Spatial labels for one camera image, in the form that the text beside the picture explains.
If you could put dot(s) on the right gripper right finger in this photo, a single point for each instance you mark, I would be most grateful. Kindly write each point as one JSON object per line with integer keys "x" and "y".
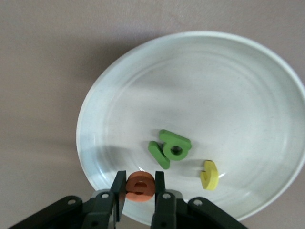
{"x": 159, "y": 186}

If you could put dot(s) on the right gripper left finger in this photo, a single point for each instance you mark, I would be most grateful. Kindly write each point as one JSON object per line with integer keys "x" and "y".
{"x": 120, "y": 188}

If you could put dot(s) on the orange foam letter e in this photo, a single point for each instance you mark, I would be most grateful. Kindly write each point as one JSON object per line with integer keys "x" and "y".
{"x": 143, "y": 176}

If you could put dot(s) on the green foam letter l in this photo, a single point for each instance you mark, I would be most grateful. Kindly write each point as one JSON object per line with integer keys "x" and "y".
{"x": 158, "y": 153}

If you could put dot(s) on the green foam letter d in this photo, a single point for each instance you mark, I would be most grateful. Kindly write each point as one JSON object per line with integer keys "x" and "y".
{"x": 171, "y": 138}

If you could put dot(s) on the yellow foam letter c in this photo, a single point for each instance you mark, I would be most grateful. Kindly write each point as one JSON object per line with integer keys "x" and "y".
{"x": 212, "y": 181}

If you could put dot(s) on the beige plate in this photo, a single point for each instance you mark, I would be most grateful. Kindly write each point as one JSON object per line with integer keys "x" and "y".
{"x": 214, "y": 95}

